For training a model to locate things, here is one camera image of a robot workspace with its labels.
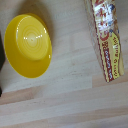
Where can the black fabric storage box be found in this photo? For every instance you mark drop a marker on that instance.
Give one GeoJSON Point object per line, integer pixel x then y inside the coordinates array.
{"type": "Point", "coordinates": [1, 53]}

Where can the red yellow snack box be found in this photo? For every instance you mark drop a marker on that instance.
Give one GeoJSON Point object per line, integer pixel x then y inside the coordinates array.
{"type": "Point", "coordinates": [107, 36]}

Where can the yellow plastic bowl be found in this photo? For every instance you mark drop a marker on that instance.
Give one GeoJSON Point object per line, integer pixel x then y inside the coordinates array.
{"type": "Point", "coordinates": [29, 45]}

